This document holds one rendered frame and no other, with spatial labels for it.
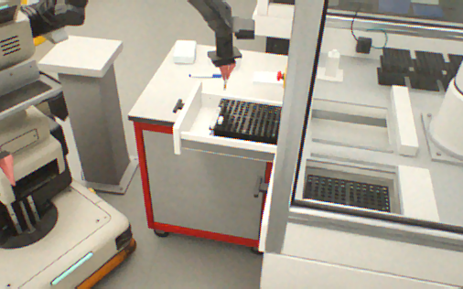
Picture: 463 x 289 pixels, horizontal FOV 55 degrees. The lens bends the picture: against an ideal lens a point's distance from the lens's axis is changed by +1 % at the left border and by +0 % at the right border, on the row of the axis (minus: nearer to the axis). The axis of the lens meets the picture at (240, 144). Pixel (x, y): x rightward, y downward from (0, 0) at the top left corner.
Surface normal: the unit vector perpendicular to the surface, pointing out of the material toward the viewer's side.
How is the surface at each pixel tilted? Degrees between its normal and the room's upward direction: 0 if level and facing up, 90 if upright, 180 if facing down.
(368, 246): 90
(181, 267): 0
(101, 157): 90
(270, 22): 90
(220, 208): 90
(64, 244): 0
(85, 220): 0
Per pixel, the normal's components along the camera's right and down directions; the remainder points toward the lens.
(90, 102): -0.14, 0.63
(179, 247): 0.04, -0.77
